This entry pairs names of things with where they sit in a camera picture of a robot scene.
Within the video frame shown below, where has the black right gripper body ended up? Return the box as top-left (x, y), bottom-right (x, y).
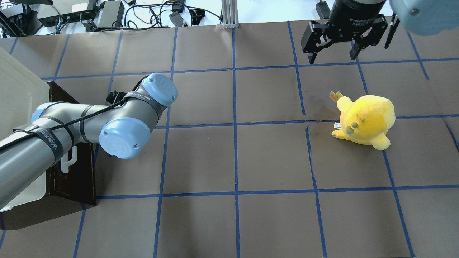
top-left (328, 0), bottom-right (386, 34)

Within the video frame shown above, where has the white drawer handle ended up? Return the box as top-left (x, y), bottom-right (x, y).
top-left (60, 146), bottom-right (78, 174)

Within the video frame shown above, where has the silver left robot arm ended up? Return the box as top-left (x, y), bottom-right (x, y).
top-left (0, 72), bottom-right (178, 209)

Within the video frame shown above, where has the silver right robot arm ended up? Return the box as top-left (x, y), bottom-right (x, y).
top-left (301, 0), bottom-right (459, 64)

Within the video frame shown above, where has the yellow plush toy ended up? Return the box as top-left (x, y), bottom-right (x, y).
top-left (329, 91), bottom-right (396, 151)

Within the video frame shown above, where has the black power adapter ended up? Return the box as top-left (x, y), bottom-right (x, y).
top-left (98, 0), bottom-right (124, 27)

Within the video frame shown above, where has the aluminium frame post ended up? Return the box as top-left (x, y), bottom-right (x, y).
top-left (221, 0), bottom-right (240, 28)

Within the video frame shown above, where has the black network switch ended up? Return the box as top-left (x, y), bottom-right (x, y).
top-left (37, 0), bottom-right (99, 27)

